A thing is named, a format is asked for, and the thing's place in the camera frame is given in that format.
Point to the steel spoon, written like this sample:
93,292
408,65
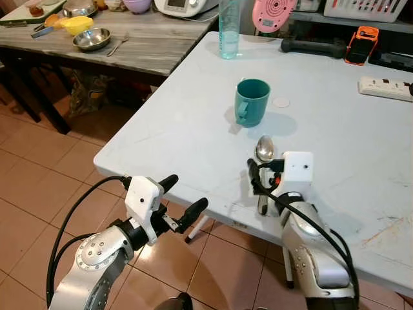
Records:
264,148

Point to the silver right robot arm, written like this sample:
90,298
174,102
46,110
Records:
311,258

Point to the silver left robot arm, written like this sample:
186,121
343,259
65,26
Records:
97,258

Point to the white table leg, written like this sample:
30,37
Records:
197,230

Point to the small white round disc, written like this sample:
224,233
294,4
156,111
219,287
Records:
281,102

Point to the teal plastic mug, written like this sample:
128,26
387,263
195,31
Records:
253,100

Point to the dark robot leg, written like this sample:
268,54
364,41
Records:
174,302

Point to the black dumbbell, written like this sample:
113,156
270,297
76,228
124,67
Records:
313,47

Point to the grey wood grain table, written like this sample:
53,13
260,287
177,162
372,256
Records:
161,48

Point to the white power strip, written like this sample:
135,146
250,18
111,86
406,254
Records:
384,88

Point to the clear bluish plastic bottle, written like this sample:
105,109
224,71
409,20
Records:
229,32

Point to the steel fork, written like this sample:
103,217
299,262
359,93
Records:
117,46

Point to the orange and black device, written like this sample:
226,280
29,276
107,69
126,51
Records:
361,46

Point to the pink round scale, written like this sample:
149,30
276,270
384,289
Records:
274,14

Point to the flat black box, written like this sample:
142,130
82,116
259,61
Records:
393,60

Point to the shallow steel bowl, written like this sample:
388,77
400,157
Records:
91,40

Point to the white kitchen appliance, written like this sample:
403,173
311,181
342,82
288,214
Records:
186,6

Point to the purple plastic bowl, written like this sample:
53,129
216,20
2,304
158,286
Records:
137,5

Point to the white plastic basket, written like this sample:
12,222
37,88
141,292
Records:
364,9

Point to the yellow plastic container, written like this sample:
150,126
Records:
77,24

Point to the steel pot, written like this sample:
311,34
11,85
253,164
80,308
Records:
80,8

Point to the kitchen knife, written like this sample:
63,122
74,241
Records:
42,31

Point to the pale green cutting board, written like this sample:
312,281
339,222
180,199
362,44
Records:
19,14

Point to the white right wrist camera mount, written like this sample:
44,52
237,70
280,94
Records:
298,169

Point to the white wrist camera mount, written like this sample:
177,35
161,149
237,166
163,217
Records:
143,197
298,169

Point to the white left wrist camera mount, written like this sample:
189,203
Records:
143,197

